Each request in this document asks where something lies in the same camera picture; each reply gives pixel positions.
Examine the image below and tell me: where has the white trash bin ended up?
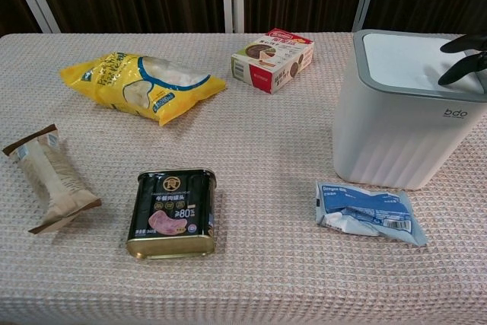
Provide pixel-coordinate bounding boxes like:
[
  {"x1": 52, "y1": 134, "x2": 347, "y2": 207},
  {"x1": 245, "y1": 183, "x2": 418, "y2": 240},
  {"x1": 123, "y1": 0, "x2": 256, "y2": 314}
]
[{"x1": 332, "y1": 29, "x2": 487, "y2": 191}]

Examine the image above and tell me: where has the beige waffle-weave tablecloth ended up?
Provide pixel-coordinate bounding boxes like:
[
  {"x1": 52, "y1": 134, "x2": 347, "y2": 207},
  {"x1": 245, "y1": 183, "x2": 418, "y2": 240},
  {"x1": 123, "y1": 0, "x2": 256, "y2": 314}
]
[{"x1": 0, "y1": 32, "x2": 487, "y2": 325}]

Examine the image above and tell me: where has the black luncheon meat tin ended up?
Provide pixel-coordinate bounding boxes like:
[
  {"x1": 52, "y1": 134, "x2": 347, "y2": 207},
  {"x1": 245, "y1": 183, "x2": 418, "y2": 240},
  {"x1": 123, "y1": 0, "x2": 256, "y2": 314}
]
[{"x1": 126, "y1": 168, "x2": 217, "y2": 260}]

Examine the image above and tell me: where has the red white cake mix box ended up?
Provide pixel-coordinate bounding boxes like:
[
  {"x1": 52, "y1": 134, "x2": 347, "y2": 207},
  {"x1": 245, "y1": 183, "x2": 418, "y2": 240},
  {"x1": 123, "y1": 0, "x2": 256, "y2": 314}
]
[{"x1": 231, "y1": 27, "x2": 315, "y2": 95}]

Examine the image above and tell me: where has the beige brown snack wrapper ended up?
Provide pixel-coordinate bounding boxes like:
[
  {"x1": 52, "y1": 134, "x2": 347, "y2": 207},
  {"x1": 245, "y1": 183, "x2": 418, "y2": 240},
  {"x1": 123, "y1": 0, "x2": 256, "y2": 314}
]
[{"x1": 2, "y1": 123, "x2": 103, "y2": 234}]

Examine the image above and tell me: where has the yellow frozen dumpling bag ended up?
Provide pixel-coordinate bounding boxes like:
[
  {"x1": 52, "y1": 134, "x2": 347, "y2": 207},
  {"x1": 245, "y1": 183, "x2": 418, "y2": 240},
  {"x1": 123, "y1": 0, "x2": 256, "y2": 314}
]
[{"x1": 59, "y1": 51, "x2": 227, "y2": 127}]

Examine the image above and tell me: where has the blue white plastic packet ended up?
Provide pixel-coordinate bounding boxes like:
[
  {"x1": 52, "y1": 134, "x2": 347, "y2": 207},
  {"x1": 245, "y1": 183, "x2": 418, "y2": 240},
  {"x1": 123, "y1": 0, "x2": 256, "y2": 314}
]
[{"x1": 314, "y1": 180, "x2": 429, "y2": 247}]

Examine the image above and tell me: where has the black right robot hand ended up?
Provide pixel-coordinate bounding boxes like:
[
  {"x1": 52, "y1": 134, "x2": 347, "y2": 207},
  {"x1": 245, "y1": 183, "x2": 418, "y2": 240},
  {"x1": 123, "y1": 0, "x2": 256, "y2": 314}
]
[{"x1": 438, "y1": 33, "x2": 487, "y2": 87}]

